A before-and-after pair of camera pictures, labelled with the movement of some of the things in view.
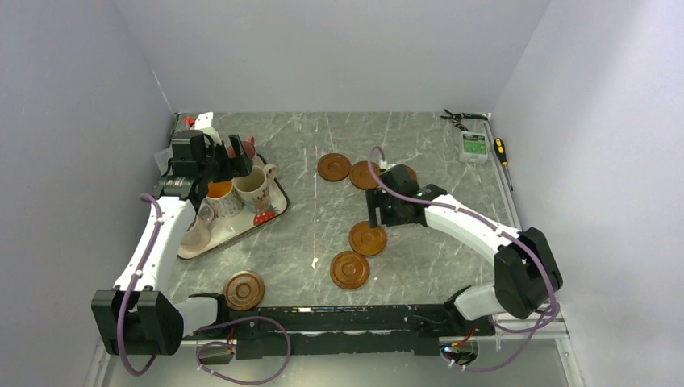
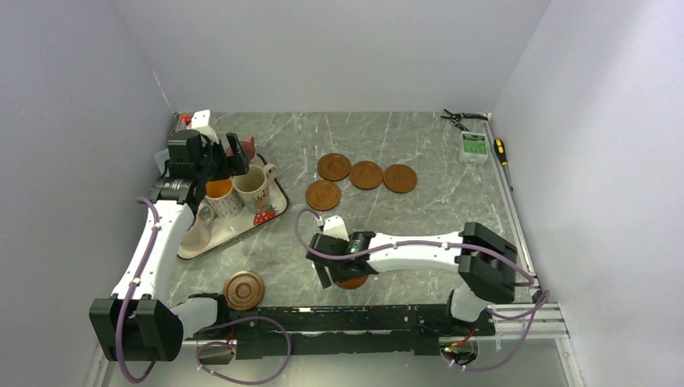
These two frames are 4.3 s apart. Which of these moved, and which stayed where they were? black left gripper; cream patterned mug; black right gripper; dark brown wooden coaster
Moved: black right gripper
Stayed: cream patterned mug; dark brown wooden coaster; black left gripper
